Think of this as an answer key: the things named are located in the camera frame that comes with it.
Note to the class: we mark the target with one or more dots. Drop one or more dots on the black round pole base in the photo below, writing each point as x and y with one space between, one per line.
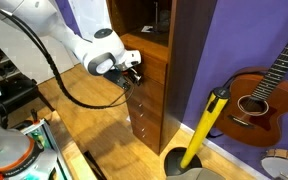
174 160

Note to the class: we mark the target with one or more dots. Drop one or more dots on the brown acoustic guitar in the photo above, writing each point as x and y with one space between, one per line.
264 106

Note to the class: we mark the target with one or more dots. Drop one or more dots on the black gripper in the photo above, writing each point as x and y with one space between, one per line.
120 77

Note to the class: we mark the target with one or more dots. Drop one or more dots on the yellow pole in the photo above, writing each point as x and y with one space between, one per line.
204 126

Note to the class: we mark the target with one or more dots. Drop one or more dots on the wooden cabinet drawer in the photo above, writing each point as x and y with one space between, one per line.
150 136
150 68

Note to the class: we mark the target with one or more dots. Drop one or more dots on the small white black card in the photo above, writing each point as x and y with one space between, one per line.
147 29

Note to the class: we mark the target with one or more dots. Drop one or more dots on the silver framed robot mount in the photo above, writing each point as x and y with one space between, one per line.
47 143

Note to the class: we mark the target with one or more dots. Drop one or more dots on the black bench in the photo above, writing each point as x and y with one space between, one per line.
17 90

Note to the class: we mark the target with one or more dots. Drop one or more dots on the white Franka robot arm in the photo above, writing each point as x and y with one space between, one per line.
97 43

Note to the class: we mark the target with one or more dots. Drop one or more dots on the brown wooden shelf cabinet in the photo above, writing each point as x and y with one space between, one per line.
187 66

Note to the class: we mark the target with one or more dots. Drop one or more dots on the thin metal stand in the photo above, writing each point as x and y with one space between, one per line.
156 16

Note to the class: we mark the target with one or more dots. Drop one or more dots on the banjo with white head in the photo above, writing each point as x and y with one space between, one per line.
280 163

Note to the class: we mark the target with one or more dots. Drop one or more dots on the grey shelf ornament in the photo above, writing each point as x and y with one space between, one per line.
165 20

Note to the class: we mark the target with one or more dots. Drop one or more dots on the wooden drawer white sides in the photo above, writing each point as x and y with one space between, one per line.
147 100

